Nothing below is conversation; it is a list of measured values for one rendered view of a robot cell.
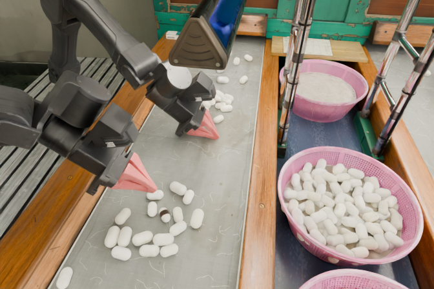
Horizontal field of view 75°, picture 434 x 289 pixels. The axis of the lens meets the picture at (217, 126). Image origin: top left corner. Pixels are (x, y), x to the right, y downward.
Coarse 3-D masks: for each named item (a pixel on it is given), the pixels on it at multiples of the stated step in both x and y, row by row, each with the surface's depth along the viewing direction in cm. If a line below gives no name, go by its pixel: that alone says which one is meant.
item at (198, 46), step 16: (208, 0) 39; (224, 0) 45; (240, 0) 54; (192, 16) 34; (208, 16) 37; (224, 16) 43; (240, 16) 50; (192, 32) 35; (208, 32) 35; (224, 32) 41; (176, 48) 37; (192, 48) 37; (208, 48) 37; (224, 48) 38; (176, 64) 39; (192, 64) 38; (208, 64) 38; (224, 64) 38
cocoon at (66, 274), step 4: (64, 268) 46; (68, 268) 46; (64, 272) 45; (68, 272) 46; (72, 272) 46; (60, 276) 45; (64, 276) 45; (68, 276) 45; (60, 280) 44; (64, 280) 45; (68, 280) 45; (56, 284) 44; (60, 284) 44; (64, 284) 44; (60, 288) 44; (64, 288) 45
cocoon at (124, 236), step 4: (124, 228) 51; (128, 228) 51; (120, 232) 51; (124, 232) 50; (128, 232) 51; (120, 236) 50; (124, 236) 50; (128, 236) 50; (120, 240) 49; (124, 240) 49; (128, 240) 50; (120, 244) 49; (124, 244) 49
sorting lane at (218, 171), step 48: (240, 48) 112; (240, 96) 86; (144, 144) 70; (192, 144) 70; (240, 144) 70; (144, 192) 59; (240, 192) 59; (96, 240) 51; (192, 240) 51; (240, 240) 51; (48, 288) 45; (96, 288) 45; (144, 288) 45; (192, 288) 45
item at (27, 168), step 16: (80, 64) 119; (96, 64) 116; (112, 64) 119; (48, 80) 107; (96, 80) 107; (112, 80) 109; (32, 96) 99; (112, 96) 99; (0, 160) 76; (16, 160) 76; (32, 160) 76; (48, 160) 76; (0, 176) 72; (16, 176) 72; (32, 176) 72; (48, 176) 72; (0, 192) 68; (16, 192) 69; (32, 192) 68; (0, 208) 64; (16, 208) 64; (0, 224) 61; (0, 240) 60
